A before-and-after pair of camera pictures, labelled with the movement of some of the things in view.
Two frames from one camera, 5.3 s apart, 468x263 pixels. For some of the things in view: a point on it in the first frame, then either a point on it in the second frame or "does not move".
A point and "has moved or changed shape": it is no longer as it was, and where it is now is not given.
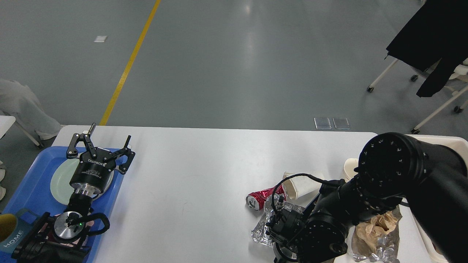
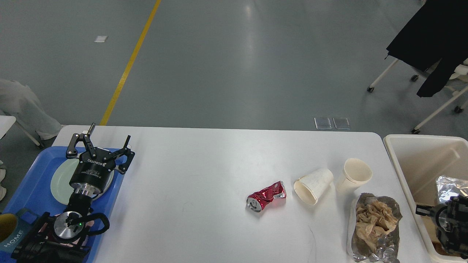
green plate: x=60 y=185 does not move
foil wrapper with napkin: x=273 y=204 has moved or changed shape
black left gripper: x=90 y=175 does not move
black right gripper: x=286 y=227 to x=426 y=210
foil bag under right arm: x=377 y=240 does not move
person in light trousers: x=18 y=100 does not move
